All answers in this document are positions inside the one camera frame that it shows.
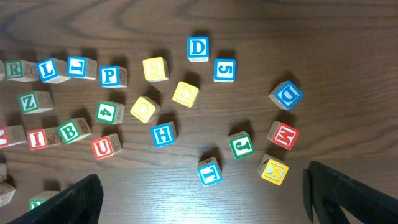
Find yellow O block left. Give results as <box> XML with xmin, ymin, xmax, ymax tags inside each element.
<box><xmin>0</xmin><ymin>182</ymin><xmax>16</xmax><ymax>207</ymax></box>

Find green Z block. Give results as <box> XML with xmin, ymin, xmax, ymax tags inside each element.
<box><xmin>18</xmin><ymin>91</ymin><xmax>54</xmax><ymax>114</ymax></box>

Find red I block upright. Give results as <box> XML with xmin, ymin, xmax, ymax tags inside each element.
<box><xmin>27</xmin><ymin>127</ymin><xmax>62</xmax><ymax>151</ymax></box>

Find green R block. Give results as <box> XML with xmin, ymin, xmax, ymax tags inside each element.
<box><xmin>4</xmin><ymin>60</ymin><xmax>39</xmax><ymax>82</ymax></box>

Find yellow W block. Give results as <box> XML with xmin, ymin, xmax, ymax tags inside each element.
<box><xmin>0</xmin><ymin>60</ymin><xmax>6</xmax><ymax>80</ymax></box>

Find blue 5 block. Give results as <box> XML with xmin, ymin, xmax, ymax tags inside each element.
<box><xmin>213</xmin><ymin>58</ymin><xmax>236</xmax><ymax>82</ymax></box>

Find blue L block rotated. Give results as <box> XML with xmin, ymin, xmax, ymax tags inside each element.
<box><xmin>67</xmin><ymin>56</ymin><xmax>98</xmax><ymax>80</ymax></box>

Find red U block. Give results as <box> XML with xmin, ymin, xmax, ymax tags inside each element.
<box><xmin>91</xmin><ymin>133</ymin><xmax>123</xmax><ymax>160</ymax></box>

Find red M block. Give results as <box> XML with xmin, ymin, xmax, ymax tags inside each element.
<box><xmin>267</xmin><ymin>121</ymin><xmax>300</xmax><ymax>150</ymax></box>

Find yellow S block right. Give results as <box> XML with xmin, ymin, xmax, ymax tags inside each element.
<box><xmin>142</xmin><ymin>57</ymin><xmax>169</xmax><ymax>82</ymax></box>

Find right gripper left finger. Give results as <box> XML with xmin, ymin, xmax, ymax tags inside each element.
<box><xmin>9</xmin><ymin>174</ymin><xmax>104</xmax><ymax>224</ymax></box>

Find green 4 block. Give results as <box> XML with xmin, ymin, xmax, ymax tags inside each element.
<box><xmin>95</xmin><ymin>101</ymin><xmax>125</xmax><ymax>125</ymax></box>

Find blue H block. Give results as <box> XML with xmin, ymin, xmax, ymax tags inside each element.
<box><xmin>150</xmin><ymin>121</ymin><xmax>178</xmax><ymax>148</ymax></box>

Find blue L block upright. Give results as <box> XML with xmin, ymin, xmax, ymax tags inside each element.
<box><xmin>36</xmin><ymin>58</ymin><xmax>70</xmax><ymax>84</ymax></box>

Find blue D block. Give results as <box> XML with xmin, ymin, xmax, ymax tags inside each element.
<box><xmin>187</xmin><ymin>36</ymin><xmax>210</xmax><ymax>62</ymax></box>

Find blue Q block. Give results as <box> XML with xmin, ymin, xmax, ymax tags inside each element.
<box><xmin>268</xmin><ymin>80</ymin><xmax>303</xmax><ymax>110</ymax></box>

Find green J block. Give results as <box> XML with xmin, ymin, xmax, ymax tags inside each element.
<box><xmin>228</xmin><ymin>131</ymin><xmax>255</xmax><ymax>159</ymax></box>

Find yellow X block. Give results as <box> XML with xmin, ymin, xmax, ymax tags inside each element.
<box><xmin>257</xmin><ymin>154</ymin><xmax>289</xmax><ymax>185</ymax></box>

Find blue I block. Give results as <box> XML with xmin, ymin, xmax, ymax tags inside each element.
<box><xmin>197</xmin><ymin>157</ymin><xmax>223</xmax><ymax>187</ymax></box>

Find green B block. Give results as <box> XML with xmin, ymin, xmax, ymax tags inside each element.
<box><xmin>57</xmin><ymin>118</ymin><xmax>91</xmax><ymax>144</ymax></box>

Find red I block sideways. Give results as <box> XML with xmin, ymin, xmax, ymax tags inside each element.
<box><xmin>0</xmin><ymin>125</ymin><xmax>27</xmax><ymax>148</ymax></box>

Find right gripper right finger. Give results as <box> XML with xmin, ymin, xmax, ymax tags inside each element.
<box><xmin>302</xmin><ymin>161</ymin><xmax>397</xmax><ymax>224</ymax></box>

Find blue P block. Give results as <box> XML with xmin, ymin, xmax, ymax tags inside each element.
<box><xmin>99</xmin><ymin>65</ymin><xmax>127</xmax><ymax>88</ymax></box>

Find yellow O block centre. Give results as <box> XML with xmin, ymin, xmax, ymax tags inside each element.
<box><xmin>130</xmin><ymin>96</ymin><xmax>160</xmax><ymax>123</ymax></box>

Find yellow o block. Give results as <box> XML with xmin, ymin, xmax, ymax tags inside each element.
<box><xmin>130</xmin><ymin>96</ymin><xmax>160</xmax><ymax>123</ymax></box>
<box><xmin>0</xmin><ymin>182</ymin><xmax>16</xmax><ymax>207</ymax></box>

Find yellow G block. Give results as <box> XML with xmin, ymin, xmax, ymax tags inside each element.
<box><xmin>172</xmin><ymin>81</ymin><xmax>200</xmax><ymax>108</ymax></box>

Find green N block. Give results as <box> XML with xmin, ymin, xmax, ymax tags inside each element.
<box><xmin>29</xmin><ymin>190</ymin><xmax>60</xmax><ymax>210</ymax></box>

